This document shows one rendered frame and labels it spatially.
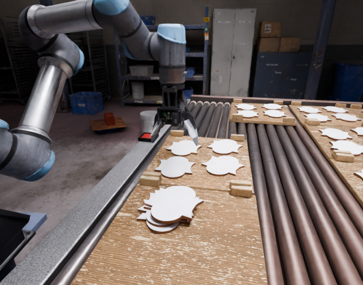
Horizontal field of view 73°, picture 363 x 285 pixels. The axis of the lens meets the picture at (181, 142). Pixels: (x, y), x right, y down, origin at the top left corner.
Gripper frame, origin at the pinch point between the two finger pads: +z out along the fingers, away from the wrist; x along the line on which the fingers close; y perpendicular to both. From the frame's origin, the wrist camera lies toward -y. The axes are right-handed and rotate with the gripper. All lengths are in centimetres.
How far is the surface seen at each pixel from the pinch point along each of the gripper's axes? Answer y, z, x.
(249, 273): 37.6, 9.1, 22.2
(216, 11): -454, -83, -14
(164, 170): 3.8, 8.1, -2.8
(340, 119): -70, 9, 78
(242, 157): -12.6, 9.0, 23.2
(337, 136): -40, 8, 65
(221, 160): -6.7, 8.1, 15.4
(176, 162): -2.8, 8.1, -0.2
